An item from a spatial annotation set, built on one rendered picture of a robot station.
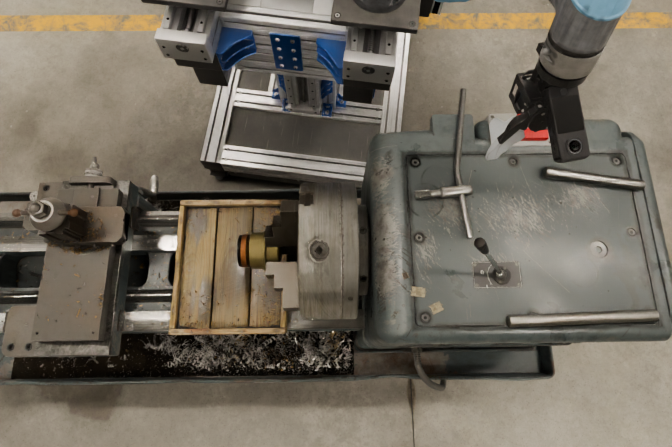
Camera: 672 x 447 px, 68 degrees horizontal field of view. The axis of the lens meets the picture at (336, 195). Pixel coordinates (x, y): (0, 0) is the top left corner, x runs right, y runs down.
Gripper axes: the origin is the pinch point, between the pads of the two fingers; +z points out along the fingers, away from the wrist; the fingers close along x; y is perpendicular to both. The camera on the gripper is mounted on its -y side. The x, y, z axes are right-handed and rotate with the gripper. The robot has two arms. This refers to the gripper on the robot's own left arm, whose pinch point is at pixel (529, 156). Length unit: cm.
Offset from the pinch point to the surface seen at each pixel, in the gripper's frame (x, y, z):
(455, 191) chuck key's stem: 10.1, 2.9, 13.2
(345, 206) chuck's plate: 32.1, 6.3, 17.6
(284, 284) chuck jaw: 48, -3, 32
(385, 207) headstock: 24.1, 3.8, 16.4
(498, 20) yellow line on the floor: -76, 155, 108
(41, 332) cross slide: 108, 1, 45
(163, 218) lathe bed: 81, 30, 49
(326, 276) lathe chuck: 38.4, -6.7, 21.8
